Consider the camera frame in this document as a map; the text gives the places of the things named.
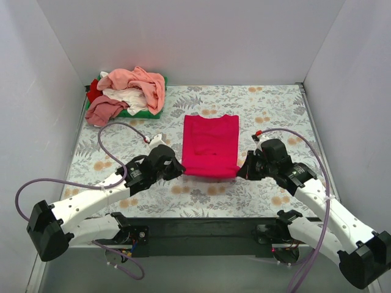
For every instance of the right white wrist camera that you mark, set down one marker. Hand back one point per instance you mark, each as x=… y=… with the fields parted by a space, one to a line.
x=258 y=139

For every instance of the white t shirt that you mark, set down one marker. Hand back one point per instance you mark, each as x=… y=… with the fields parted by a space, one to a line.
x=134 y=98

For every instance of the magenta t shirt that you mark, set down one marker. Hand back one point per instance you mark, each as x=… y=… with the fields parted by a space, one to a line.
x=210 y=146

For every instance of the green plastic basket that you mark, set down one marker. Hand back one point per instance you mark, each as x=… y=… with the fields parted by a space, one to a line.
x=125 y=114

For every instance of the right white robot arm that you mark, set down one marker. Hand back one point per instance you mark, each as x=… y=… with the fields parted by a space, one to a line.
x=361 y=253

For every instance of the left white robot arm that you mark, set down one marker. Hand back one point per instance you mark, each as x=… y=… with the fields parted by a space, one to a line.
x=53 y=228

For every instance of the red t shirt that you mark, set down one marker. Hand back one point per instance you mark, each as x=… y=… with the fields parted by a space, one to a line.
x=93 y=92

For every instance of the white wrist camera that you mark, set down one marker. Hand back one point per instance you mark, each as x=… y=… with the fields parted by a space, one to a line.
x=155 y=141
x=258 y=139

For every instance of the salmon pink t shirt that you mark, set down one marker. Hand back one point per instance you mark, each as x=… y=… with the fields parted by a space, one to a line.
x=152 y=84

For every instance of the aluminium frame rail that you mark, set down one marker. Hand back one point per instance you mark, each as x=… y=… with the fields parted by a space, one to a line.
x=70 y=272

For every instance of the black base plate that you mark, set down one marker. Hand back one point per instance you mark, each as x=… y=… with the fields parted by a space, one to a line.
x=258 y=237

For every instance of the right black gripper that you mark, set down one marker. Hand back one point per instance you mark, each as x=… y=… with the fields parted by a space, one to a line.
x=248 y=168

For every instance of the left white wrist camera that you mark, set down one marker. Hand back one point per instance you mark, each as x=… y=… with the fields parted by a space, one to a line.
x=155 y=141

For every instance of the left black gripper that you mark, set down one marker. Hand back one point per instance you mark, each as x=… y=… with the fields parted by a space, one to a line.
x=173 y=168

